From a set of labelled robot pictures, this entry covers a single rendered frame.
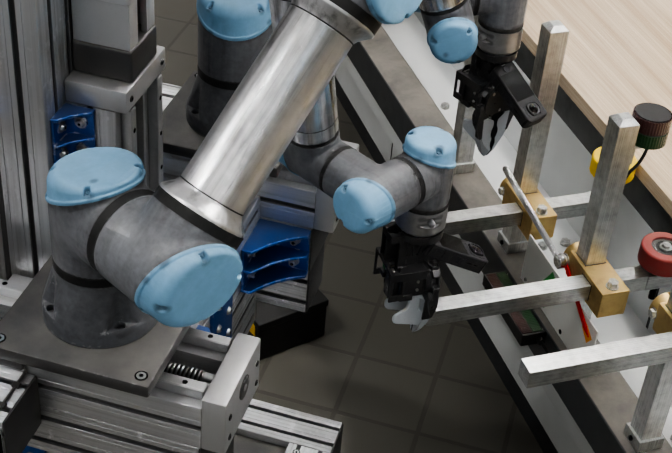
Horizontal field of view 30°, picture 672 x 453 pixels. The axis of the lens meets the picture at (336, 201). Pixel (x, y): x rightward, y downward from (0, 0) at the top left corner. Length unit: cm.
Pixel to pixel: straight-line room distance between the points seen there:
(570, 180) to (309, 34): 123
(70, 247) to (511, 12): 87
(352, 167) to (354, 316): 153
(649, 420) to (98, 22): 101
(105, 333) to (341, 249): 189
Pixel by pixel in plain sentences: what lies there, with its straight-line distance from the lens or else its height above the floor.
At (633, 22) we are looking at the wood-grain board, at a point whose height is 90.
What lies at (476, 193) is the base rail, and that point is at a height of 70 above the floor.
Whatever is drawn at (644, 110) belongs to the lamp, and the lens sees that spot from 197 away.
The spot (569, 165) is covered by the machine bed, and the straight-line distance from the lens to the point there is 256.
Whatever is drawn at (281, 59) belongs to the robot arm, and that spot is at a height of 142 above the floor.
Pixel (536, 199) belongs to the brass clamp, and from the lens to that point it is 227.
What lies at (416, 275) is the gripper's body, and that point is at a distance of 186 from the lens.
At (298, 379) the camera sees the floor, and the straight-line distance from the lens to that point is 304.
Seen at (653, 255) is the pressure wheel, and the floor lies 91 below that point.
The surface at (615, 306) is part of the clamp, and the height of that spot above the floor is 84.
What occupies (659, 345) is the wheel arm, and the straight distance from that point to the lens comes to 183.
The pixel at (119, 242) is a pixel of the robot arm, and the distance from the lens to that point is 144.
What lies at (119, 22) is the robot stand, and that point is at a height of 134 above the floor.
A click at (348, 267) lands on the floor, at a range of 336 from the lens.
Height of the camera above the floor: 214
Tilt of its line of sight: 36 degrees down
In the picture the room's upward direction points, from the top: 5 degrees clockwise
